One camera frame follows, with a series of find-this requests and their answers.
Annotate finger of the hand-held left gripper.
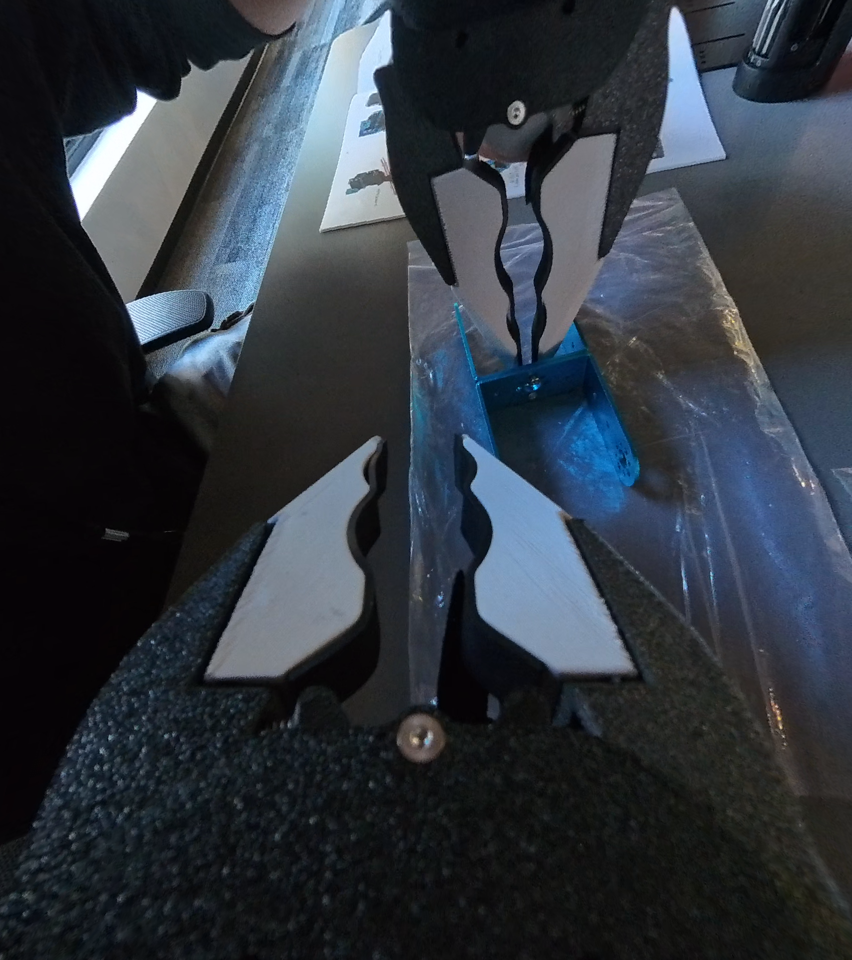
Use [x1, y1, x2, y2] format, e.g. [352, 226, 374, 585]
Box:
[432, 159, 528, 360]
[525, 133, 617, 360]

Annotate white instruction booklet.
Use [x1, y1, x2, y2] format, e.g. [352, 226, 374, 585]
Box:
[319, 7, 727, 234]

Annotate person's left forearm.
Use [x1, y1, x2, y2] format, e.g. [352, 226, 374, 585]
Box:
[233, 0, 299, 37]

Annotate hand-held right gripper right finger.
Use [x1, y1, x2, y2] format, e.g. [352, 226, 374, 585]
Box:
[454, 433, 640, 684]

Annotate grey chair armrest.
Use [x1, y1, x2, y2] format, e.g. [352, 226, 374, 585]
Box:
[126, 288, 215, 354]

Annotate grey desk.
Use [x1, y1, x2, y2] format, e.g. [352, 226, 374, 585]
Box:
[163, 0, 852, 960]

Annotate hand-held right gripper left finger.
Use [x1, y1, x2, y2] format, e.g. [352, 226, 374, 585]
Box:
[204, 435, 389, 687]

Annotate black perforated cylinder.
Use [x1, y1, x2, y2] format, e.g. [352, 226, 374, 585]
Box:
[732, 0, 852, 102]

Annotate dark brown flat box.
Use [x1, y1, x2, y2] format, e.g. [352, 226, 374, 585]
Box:
[684, 0, 757, 72]

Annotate clear plastic bag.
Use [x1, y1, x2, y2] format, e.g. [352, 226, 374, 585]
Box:
[405, 187, 852, 800]

